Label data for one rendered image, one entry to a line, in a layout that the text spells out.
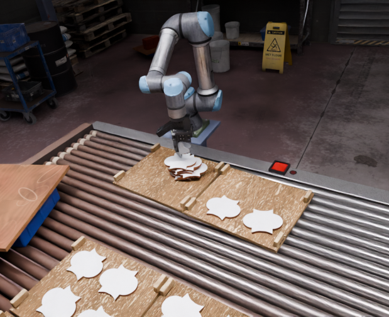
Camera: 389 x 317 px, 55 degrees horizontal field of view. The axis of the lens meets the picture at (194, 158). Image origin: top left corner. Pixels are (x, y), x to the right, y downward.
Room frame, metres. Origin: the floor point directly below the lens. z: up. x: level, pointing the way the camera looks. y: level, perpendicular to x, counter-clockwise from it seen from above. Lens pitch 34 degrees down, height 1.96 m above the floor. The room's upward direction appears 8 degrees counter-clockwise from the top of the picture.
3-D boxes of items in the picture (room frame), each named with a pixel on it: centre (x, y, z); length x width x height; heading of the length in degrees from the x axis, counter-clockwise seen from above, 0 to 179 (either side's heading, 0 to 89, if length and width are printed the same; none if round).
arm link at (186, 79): (1.50, 0.03, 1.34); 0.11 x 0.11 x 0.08; 71
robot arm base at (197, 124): (1.92, 0.00, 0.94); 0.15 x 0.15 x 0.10
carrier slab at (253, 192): (1.14, -0.20, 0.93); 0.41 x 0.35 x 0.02; 50
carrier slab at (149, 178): (1.41, 0.12, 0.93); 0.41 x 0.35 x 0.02; 50
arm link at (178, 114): (1.40, 0.04, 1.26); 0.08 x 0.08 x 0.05
